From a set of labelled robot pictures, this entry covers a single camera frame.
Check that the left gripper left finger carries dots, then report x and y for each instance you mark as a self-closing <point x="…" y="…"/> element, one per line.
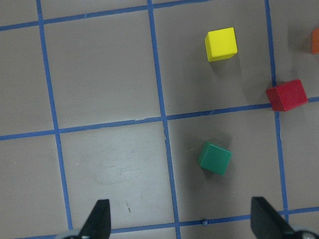
<point x="98" y="224"/>

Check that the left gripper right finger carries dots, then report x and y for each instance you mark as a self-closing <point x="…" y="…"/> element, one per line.
<point x="267" y="223"/>

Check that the red wooden block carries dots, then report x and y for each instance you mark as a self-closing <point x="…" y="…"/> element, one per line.
<point x="287" y="96"/>

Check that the green wooden block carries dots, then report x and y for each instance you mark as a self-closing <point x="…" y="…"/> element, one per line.
<point x="214" y="158"/>

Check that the yellow wooden block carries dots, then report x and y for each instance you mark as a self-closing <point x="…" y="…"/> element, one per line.
<point x="220" y="44"/>

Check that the orange wooden block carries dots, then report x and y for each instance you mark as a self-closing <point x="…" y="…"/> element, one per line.
<point x="315" y="41"/>

